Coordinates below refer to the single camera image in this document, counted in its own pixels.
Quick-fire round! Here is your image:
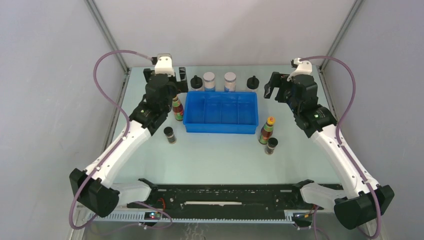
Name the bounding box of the black-lid jar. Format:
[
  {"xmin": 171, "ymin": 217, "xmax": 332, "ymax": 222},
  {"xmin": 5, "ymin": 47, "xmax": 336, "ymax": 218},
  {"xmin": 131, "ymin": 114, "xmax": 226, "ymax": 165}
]
[
  {"xmin": 190, "ymin": 75, "xmax": 204, "ymax": 91},
  {"xmin": 246, "ymin": 75, "xmax": 260, "ymax": 92}
]

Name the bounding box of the red sauce bottle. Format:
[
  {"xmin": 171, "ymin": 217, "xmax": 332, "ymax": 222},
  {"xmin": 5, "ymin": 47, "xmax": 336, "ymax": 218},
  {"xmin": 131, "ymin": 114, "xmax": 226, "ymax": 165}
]
[
  {"xmin": 172, "ymin": 96, "xmax": 184, "ymax": 121},
  {"xmin": 258, "ymin": 116, "xmax": 276, "ymax": 145}
]

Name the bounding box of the silver-lid blue-label jar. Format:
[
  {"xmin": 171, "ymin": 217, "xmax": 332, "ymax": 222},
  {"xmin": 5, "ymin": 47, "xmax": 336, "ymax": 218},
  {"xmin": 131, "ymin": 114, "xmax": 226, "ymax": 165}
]
[
  {"xmin": 203, "ymin": 72, "xmax": 216, "ymax": 92},
  {"xmin": 224, "ymin": 72, "xmax": 237, "ymax": 92}
]

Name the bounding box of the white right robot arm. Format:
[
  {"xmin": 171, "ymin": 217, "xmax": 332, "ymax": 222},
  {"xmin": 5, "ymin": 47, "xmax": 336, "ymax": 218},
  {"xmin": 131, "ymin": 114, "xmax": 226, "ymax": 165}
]
[{"xmin": 264, "ymin": 71, "xmax": 395, "ymax": 230}]

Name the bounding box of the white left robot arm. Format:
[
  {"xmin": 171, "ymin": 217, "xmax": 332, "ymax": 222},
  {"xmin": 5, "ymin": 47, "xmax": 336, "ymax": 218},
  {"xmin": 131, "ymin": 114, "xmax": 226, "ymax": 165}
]
[{"xmin": 69, "ymin": 68, "xmax": 189, "ymax": 218}]

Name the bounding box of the blue divided plastic bin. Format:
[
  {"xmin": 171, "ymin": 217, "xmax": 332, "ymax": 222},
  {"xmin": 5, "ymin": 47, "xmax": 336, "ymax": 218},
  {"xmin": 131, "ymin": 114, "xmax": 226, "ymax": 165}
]
[{"xmin": 183, "ymin": 91, "xmax": 259, "ymax": 135}]

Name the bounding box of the small black-cap spice jar left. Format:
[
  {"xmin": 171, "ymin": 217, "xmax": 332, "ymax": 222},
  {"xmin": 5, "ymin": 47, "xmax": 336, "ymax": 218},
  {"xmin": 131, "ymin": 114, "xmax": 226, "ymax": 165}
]
[{"xmin": 163, "ymin": 126, "xmax": 177, "ymax": 144}]

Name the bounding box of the small black-cap spice jar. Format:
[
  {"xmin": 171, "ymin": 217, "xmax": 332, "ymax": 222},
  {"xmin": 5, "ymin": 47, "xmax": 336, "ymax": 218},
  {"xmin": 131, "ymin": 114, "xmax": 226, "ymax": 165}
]
[
  {"xmin": 264, "ymin": 137, "xmax": 279, "ymax": 155},
  {"xmin": 163, "ymin": 126, "xmax": 177, "ymax": 144}
]

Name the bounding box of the small black-cap spice jar right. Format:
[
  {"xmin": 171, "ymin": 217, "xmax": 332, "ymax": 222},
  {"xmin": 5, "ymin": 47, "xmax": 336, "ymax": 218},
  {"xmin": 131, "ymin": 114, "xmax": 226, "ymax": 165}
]
[{"xmin": 264, "ymin": 137, "xmax": 279, "ymax": 155}]

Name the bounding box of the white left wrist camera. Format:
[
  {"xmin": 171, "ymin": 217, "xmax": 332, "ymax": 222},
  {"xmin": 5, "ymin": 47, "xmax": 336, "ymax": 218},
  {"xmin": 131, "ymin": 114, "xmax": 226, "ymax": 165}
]
[{"xmin": 151, "ymin": 53, "xmax": 175, "ymax": 77}]

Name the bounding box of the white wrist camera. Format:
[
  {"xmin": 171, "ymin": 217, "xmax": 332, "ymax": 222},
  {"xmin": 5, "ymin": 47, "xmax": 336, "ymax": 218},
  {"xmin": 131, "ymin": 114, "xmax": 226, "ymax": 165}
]
[
  {"xmin": 151, "ymin": 53, "xmax": 175, "ymax": 77},
  {"xmin": 287, "ymin": 57, "xmax": 312, "ymax": 82}
]

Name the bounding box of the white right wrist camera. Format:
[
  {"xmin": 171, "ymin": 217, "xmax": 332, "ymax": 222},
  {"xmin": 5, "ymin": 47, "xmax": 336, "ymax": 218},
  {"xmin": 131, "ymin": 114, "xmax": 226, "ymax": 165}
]
[{"xmin": 287, "ymin": 57, "xmax": 312, "ymax": 82}]

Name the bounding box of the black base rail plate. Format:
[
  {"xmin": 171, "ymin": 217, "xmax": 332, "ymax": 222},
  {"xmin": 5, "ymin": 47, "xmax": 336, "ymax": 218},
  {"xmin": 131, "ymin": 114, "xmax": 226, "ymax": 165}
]
[{"xmin": 144, "ymin": 182, "xmax": 313, "ymax": 221}]

